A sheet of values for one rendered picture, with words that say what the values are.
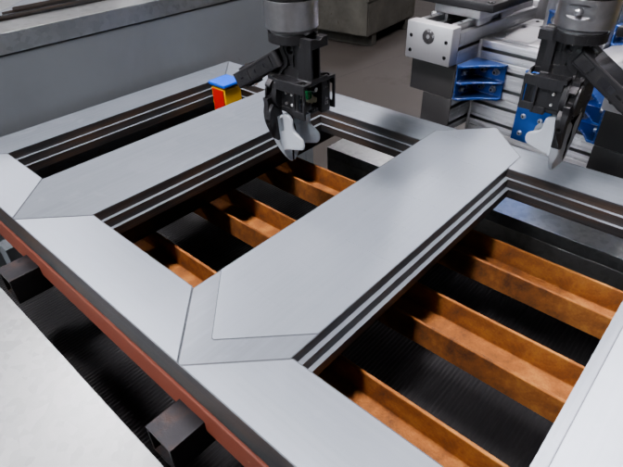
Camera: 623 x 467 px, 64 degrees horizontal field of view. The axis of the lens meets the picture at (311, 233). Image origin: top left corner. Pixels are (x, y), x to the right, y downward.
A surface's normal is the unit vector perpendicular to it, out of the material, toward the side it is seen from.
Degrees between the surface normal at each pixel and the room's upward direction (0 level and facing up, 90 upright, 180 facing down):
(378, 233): 0
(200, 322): 0
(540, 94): 90
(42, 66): 90
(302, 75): 90
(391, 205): 0
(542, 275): 90
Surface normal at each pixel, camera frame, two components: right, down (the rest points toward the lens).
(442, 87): -0.74, 0.41
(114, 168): -0.03, -0.80
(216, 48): 0.74, 0.38
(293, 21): 0.07, 0.60
